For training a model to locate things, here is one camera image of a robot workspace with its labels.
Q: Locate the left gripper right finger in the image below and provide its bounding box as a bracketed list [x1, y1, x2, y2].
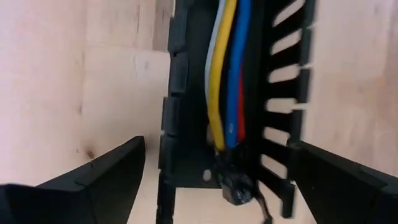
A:
[289, 141, 398, 224]

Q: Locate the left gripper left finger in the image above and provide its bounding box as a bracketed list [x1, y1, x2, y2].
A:
[0, 136, 146, 224]

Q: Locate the black perforated rack rail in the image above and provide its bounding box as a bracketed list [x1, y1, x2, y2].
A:
[155, 0, 317, 224]

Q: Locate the multicolour wire bundle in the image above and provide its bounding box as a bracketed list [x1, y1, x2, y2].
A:
[203, 0, 259, 206]

